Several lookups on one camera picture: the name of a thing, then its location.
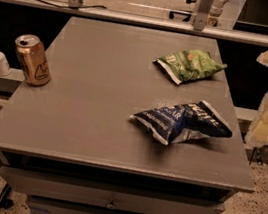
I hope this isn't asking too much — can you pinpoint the blue chip bag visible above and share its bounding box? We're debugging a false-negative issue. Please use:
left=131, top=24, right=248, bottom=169
left=130, top=101, right=232, bottom=146

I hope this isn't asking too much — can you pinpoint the orange soda can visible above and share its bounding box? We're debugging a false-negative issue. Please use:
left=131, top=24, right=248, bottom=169
left=15, top=34, right=51, bottom=87

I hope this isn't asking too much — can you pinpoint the green chip bag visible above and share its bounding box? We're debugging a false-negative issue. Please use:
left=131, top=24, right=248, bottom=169
left=154, top=49, right=227, bottom=85

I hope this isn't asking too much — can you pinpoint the upper grey drawer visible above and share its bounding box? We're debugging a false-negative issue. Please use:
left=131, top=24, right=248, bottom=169
left=0, top=166, right=224, bottom=214

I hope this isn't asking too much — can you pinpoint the metal bracket right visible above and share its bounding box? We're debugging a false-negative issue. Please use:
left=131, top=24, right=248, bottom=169
left=193, top=0, right=214, bottom=31

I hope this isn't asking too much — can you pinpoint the black cable on shelf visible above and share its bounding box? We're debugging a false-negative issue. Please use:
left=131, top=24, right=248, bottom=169
left=11, top=0, right=108, bottom=15

